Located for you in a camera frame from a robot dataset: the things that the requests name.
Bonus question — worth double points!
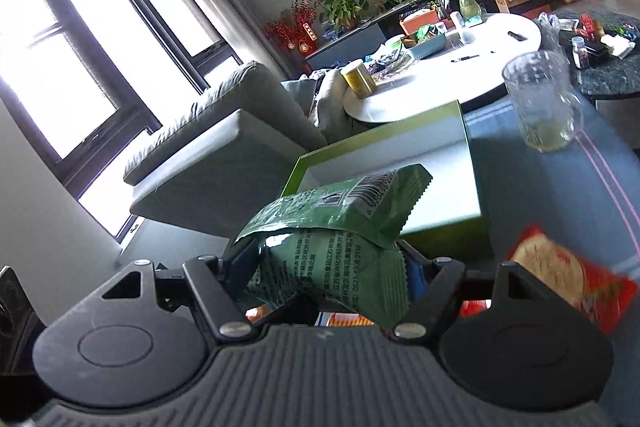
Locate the green snack bag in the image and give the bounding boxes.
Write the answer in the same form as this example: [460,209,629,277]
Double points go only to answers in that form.
[240,164,432,329]

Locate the orange red snack packet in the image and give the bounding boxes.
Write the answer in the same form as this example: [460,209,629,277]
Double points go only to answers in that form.
[245,305,374,327]

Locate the green cardboard box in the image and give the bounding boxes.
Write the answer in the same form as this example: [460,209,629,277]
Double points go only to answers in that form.
[280,100,494,258]

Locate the grey sofa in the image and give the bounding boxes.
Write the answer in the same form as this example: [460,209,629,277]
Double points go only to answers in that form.
[122,62,355,239]

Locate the blue tablecloth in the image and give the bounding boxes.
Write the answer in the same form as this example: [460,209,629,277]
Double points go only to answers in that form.
[449,76,640,427]

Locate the large red snack bag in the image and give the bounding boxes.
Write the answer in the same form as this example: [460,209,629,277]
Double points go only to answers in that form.
[459,223,640,335]

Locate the yellow tin can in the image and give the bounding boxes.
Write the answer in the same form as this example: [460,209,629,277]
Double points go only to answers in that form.
[341,60,376,100]

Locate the clear glass mug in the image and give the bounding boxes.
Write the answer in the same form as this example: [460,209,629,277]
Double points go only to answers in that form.
[502,50,584,153]

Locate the black pen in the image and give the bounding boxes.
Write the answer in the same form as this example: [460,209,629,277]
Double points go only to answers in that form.
[451,54,480,63]

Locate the white round table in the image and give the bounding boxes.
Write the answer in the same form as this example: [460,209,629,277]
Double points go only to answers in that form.
[343,13,541,124]

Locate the teal plastic basket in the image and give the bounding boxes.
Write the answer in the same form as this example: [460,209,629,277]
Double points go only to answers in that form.
[401,25,446,60]

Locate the red festive decoration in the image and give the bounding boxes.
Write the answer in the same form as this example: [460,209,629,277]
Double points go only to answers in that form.
[264,0,323,57]

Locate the dark marble side table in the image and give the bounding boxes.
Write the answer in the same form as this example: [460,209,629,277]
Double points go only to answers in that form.
[555,6,639,101]

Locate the black window frame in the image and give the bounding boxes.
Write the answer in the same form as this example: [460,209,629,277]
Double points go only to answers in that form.
[1,0,241,240]

